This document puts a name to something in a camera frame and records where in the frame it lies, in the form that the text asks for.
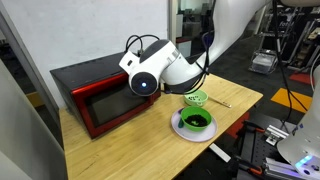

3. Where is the black perforated breadboard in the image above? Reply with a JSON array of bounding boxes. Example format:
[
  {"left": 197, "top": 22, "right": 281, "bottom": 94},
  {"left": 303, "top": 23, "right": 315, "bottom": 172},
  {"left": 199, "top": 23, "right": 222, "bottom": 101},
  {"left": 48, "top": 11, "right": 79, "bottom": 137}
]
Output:
[{"left": 238, "top": 113, "right": 294, "bottom": 180}]

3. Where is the large black bean pile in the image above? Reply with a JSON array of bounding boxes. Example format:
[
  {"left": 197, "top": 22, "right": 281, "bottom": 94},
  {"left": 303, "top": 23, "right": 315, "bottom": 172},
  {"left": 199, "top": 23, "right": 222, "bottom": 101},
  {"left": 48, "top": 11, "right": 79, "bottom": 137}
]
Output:
[{"left": 184, "top": 114, "right": 209, "bottom": 128}]

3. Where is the black orange clamp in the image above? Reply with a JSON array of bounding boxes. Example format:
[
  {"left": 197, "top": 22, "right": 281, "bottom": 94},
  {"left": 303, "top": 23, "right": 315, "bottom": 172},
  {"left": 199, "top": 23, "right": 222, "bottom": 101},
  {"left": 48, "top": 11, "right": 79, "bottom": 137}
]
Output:
[
  {"left": 242, "top": 119, "right": 268, "bottom": 134},
  {"left": 234, "top": 155, "right": 264, "bottom": 177}
]

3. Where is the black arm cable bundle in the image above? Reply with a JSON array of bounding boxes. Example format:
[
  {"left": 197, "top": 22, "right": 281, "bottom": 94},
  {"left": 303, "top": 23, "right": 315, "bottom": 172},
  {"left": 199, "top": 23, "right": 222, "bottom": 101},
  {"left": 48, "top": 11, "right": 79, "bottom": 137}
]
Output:
[{"left": 124, "top": 31, "right": 212, "bottom": 95}]

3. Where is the white bar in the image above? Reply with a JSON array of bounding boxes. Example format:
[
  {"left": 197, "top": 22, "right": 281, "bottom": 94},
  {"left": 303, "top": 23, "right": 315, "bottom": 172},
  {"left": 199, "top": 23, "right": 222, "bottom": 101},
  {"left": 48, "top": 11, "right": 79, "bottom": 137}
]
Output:
[{"left": 209, "top": 143, "right": 232, "bottom": 164}]

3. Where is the aluminium bracket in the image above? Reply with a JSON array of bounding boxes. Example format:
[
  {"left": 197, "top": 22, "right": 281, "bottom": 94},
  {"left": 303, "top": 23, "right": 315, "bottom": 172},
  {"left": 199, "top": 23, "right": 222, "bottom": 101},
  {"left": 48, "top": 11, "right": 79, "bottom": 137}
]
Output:
[{"left": 265, "top": 124, "right": 289, "bottom": 147}]

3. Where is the black metal equipment rack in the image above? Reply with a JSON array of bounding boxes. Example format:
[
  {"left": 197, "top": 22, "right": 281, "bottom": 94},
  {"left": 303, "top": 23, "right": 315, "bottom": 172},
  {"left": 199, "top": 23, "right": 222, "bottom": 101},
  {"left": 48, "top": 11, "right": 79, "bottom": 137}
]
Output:
[{"left": 258, "top": 13, "right": 320, "bottom": 73}]

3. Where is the red microwave oven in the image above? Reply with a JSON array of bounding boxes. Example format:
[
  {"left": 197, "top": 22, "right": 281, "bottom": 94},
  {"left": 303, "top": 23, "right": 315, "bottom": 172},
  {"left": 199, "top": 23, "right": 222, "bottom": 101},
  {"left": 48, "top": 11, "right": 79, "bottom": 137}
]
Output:
[{"left": 71, "top": 72, "right": 162, "bottom": 140}]

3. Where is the black microwave body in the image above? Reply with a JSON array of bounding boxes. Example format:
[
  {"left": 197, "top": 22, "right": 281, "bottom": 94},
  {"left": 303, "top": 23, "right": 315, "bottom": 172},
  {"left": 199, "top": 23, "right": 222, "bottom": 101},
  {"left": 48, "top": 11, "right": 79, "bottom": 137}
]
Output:
[{"left": 49, "top": 51, "right": 134, "bottom": 111}]

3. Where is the grey partition panel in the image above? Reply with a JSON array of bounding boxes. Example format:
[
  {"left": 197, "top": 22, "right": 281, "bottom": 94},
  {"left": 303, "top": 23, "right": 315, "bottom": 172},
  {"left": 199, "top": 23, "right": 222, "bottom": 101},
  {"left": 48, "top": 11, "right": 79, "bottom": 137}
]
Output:
[{"left": 0, "top": 59, "right": 69, "bottom": 180}]

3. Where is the clear plastic box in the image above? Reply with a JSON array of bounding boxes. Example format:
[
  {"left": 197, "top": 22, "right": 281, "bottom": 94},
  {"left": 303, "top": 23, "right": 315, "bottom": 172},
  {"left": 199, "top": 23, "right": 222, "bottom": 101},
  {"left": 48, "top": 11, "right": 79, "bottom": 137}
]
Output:
[{"left": 248, "top": 49, "right": 280, "bottom": 75}]

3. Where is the pale lavender plate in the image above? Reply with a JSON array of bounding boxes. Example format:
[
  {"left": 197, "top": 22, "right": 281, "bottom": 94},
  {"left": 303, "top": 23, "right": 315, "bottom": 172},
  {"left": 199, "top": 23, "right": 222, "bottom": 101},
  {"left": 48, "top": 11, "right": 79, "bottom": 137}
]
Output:
[{"left": 170, "top": 107, "right": 219, "bottom": 144}]

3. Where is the dark green bowl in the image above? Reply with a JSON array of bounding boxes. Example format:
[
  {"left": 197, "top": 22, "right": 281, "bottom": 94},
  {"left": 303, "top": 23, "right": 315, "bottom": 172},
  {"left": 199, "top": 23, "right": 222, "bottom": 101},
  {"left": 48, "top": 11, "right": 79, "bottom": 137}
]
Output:
[{"left": 180, "top": 105, "right": 213, "bottom": 133}]

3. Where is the black hanging cable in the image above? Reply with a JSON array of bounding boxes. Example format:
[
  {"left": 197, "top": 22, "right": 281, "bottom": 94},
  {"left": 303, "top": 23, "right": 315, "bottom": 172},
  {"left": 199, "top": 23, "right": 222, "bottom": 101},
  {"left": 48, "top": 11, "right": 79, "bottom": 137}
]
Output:
[{"left": 270, "top": 0, "right": 311, "bottom": 125}]

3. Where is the light green handled bowl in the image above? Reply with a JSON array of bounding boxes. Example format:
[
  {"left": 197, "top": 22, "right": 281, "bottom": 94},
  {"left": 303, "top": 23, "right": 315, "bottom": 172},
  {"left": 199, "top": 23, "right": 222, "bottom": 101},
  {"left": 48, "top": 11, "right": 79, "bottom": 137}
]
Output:
[{"left": 183, "top": 89, "right": 210, "bottom": 108}]

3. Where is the grey metal post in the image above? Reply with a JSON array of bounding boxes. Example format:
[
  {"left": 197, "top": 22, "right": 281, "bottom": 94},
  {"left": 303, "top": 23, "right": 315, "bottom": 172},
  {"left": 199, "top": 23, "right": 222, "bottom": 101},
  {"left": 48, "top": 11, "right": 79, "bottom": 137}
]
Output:
[{"left": 0, "top": 0, "right": 63, "bottom": 121}]

